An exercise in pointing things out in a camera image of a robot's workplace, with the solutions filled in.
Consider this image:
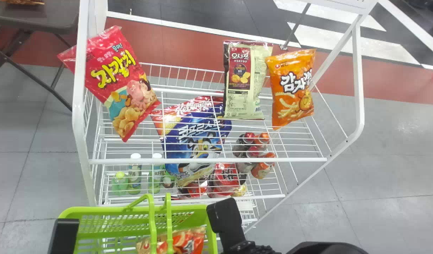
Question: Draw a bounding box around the blue cereal bag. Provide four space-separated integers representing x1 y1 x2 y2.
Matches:
150 96 233 188

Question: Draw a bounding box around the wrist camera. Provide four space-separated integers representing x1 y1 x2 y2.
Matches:
47 218 80 254
206 197 247 244

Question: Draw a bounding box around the dark bottle red cap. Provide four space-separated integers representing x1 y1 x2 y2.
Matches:
232 132 256 158
237 146 263 174

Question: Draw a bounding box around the red noodle cup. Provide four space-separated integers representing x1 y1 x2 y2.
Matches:
177 179 210 199
213 163 248 197

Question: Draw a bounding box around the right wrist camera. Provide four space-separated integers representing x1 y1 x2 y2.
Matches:
206 197 247 244

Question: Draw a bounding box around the red snack packet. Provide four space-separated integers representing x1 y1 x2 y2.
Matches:
57 25 161 143

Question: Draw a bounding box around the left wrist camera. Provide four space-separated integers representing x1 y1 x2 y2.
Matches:
47 218 80 254

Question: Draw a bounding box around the white wire rack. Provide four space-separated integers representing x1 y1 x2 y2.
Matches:
72 0 379 234

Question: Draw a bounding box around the dark side table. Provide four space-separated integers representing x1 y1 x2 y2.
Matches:
0 0 80 112

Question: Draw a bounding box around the green bottle white cap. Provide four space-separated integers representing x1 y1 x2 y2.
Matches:
148 153 164 195
127 153 143 195

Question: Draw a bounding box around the green basket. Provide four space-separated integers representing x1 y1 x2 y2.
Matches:
57 193 219 254

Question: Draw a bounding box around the beige snack packet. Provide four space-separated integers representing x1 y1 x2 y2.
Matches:
222 41 274 121

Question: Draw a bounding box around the orange and white snack packet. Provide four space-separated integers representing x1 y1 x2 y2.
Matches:
136 226 207 254

